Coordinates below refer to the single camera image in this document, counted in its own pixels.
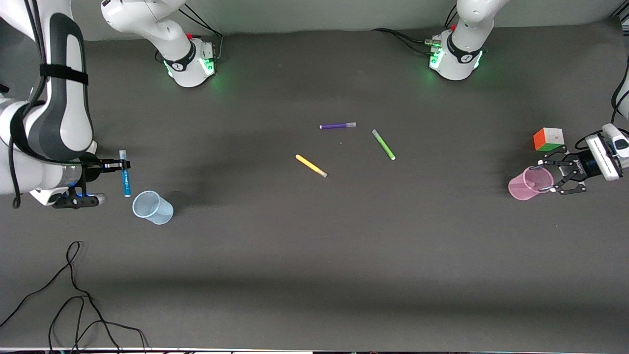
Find blue marker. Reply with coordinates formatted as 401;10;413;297
119;150;132;198

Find colourful puzzle cube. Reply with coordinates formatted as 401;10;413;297
533;127;565;152

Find translucent pink cup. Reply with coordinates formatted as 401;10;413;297
508;166;554;201

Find translucent blue cup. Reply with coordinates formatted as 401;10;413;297
132;190;174;225

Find green marker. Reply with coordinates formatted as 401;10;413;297
372;129;396;161

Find yellow marker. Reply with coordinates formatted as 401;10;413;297
295;154;328;178

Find dark grey table mat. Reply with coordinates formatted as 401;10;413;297
0;17;629;351

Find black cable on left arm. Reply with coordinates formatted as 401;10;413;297
574;58;629;150

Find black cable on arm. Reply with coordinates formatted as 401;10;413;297
9;0;50;209
574;58;629;150

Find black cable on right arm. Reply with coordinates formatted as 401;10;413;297
9;0;50;209

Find thin black loose cable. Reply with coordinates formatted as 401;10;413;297
0;241;121;354
48;295;149;354

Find black right arm base cables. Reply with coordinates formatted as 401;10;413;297
179;7;224;63

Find black arm base cables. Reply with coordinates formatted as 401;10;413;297
179;7;224;63
371;5;460;56

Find black left arm base cables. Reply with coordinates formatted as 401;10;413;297
371;5;460;56

